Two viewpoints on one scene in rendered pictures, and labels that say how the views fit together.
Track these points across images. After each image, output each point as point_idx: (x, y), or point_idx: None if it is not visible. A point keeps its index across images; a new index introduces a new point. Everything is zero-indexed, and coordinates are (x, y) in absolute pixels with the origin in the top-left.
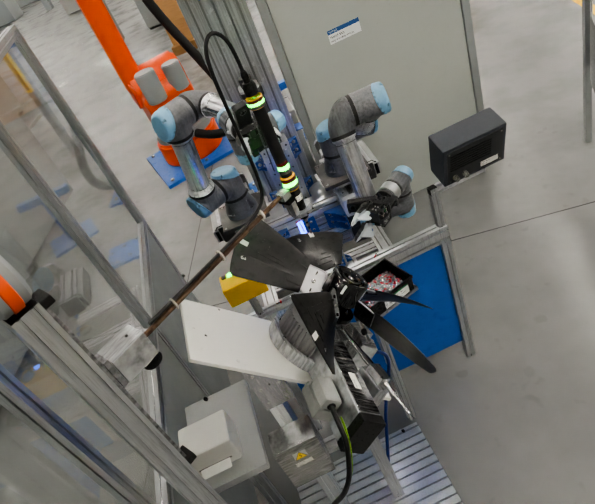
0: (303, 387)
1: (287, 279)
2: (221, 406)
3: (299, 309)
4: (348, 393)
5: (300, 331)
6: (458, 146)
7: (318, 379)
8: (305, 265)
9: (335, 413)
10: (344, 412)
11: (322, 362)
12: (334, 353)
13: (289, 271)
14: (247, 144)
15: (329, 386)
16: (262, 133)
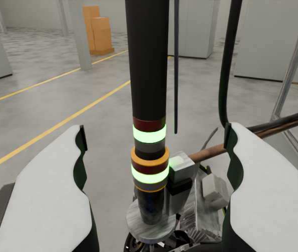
0: (228, 201)
1: (218, 241)
2: None
3: (213, 130)
4: (196, 176)
5: (218, 238)
6: None
7: (214, 187)
8: (184, 251)
9: (209, 171)
10: (203, 177)
11: (206, 218)
12: (193, 209)
13: (211, 246)
14: (245, 147)
15: (207, 185)
16: (169, 1)
